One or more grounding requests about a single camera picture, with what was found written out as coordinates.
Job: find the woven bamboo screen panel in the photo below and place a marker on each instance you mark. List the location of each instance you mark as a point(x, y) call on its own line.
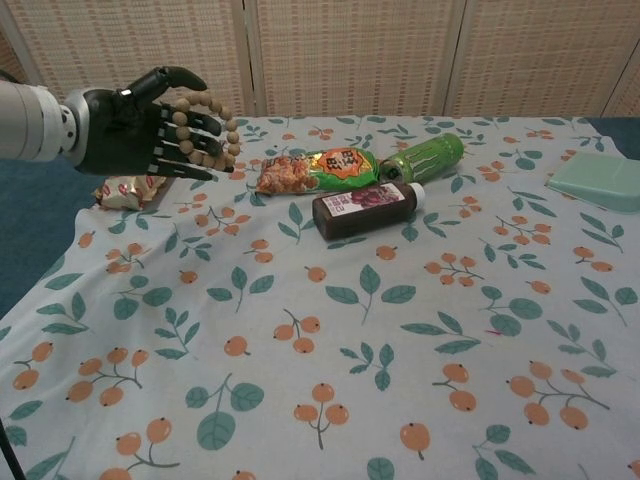
point(355, 55)
point(540, 55)
point(125, 35)
point(627, 100)
point(10, 60)

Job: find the green and orange snack bag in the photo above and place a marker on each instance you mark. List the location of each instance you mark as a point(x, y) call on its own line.
point(320, 170)

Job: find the mint green plastic dustpan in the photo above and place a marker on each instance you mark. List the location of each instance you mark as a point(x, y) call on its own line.
point(595, 182)

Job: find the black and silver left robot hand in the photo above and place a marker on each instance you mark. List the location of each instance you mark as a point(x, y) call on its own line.
point(120, 135)

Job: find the purple juice bottle white cap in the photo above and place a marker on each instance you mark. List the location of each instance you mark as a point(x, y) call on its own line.
point(360, 207)

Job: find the floral leaf and fruit tablecloth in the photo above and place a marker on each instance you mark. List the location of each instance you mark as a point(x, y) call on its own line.
point(320, 325)

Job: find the green energy drink can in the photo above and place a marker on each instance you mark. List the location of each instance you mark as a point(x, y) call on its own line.
point(425, 157)

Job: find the gold and red snack packet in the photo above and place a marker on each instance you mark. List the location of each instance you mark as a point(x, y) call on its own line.
point(125, 192)

